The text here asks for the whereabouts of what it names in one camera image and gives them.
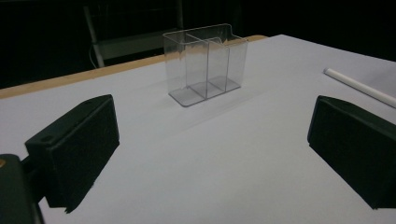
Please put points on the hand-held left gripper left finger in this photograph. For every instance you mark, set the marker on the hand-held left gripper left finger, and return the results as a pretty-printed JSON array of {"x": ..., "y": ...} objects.
[{"x": 74, "y": 152}]

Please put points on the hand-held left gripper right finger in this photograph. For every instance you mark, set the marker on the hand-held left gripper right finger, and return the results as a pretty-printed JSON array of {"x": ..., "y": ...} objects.
[{"x": 358, "y": 149}]

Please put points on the white tube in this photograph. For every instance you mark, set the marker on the white tube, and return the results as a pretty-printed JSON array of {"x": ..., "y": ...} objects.
[{"x": 361, "y": 87}]

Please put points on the clear plastic divided holder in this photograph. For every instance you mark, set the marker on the clear plastic divided holder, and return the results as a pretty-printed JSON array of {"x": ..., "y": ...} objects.
[{"x": 204, "y": 62}]

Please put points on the metal stand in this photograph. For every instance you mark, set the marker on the metal stand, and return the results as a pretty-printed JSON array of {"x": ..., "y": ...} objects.
[{"x": 124, "y": 43}]

